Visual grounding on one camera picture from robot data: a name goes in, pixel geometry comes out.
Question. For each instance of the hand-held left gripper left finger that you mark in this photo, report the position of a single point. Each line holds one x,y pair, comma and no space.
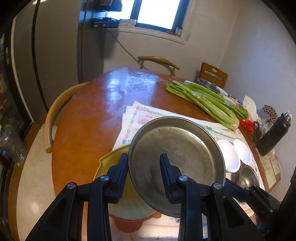
121,176

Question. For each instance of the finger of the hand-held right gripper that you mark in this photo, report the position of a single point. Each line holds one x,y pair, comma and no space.
240,188

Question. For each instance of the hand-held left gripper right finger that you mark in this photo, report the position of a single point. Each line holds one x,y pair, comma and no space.
167,176

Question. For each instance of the steel bowl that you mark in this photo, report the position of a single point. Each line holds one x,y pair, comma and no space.
248,177

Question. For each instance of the yellow shell-shaped plate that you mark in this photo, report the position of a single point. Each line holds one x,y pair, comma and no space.
130,208

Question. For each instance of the red paper bowl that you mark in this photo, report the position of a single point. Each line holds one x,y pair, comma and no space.
227,157
242,150

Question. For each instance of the round steel plate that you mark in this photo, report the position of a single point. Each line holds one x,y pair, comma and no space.
185,143

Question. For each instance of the orange shell-shaped plate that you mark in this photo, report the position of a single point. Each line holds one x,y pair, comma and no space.
120,223

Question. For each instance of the black thermos bottle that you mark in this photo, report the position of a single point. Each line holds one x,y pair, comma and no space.
270,139

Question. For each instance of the small white medicine bottle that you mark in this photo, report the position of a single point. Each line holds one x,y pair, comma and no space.
262,128

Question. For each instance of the red tissue box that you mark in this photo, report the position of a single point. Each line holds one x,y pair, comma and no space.
247,124

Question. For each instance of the celery bunch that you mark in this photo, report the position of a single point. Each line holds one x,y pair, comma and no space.
239,111
215,109

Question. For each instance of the patterned cloth pouch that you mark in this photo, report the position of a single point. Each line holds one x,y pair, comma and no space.
269,111

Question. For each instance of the curved-back wooden chair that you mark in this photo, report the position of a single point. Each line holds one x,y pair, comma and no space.
159,59
49,129

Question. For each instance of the patterned rim ceramic bowl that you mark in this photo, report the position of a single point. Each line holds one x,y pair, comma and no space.
232,99

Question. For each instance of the steel pot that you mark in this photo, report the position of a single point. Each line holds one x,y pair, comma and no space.
205,83

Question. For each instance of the wooden chair with cut-out back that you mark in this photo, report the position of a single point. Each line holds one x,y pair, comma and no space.
212,71

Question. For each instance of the clear plastic bottle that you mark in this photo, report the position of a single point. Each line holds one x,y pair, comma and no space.
11,143

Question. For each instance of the grey refrigerator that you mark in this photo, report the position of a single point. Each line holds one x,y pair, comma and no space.
57,58

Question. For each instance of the small bottle on windowsill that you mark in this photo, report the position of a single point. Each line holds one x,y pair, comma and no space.
178,31

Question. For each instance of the white box on windowsill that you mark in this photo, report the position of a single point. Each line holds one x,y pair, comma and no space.
127,22

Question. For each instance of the black fridge side shelf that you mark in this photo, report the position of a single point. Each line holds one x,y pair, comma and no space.
101,23

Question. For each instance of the window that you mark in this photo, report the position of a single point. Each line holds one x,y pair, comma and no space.
157,11

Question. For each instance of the fridge side shelf with jars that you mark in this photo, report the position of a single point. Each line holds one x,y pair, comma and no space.
108,5

